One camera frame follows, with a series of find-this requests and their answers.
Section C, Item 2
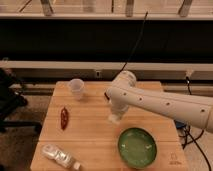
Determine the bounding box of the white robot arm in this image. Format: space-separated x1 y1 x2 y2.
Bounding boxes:
106 71 213 133

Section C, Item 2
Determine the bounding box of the green ceramic bowl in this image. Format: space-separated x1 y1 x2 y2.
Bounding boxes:
118 127 157 169

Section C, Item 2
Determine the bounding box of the clear plastic cup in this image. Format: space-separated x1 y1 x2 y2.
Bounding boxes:
68 79 85 100

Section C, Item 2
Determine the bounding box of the red chili pepper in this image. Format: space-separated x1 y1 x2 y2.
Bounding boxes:
61 107 69 130

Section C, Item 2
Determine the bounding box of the blue box on floor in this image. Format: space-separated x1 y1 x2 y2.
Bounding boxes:
174 121 186 129

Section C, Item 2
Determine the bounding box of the clear plastic bottle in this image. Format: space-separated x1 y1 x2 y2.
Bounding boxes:
41 144 81 171

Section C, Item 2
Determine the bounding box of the black office chair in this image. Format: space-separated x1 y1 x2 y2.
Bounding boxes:
0 68 42 133

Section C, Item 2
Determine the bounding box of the white wall outlet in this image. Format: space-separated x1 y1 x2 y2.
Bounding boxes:
96 71 101 78

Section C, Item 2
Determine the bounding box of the black floor cable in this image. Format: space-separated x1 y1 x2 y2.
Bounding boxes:
178 124 213 171

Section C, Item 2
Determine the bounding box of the black hanging cable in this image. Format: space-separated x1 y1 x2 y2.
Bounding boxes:
112 10 149 80

